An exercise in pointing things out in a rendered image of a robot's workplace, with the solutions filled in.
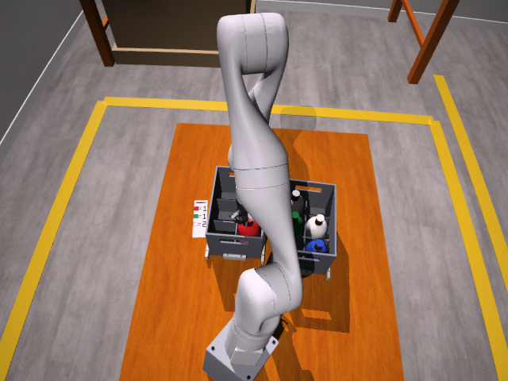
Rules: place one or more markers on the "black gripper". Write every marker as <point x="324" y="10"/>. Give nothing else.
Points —
<point x="243" y="219"/>

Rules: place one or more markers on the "white paper pick list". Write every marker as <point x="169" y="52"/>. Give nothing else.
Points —
<point x="200" y="218"/>

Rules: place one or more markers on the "green bottle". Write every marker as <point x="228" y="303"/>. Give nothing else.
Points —
<point x="298" y="223"/>

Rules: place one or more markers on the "red bottle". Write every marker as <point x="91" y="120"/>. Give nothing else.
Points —
<point x="252" y="230"/>

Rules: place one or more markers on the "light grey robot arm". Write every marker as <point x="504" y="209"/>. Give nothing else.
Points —
<point x="251" y="44"/>

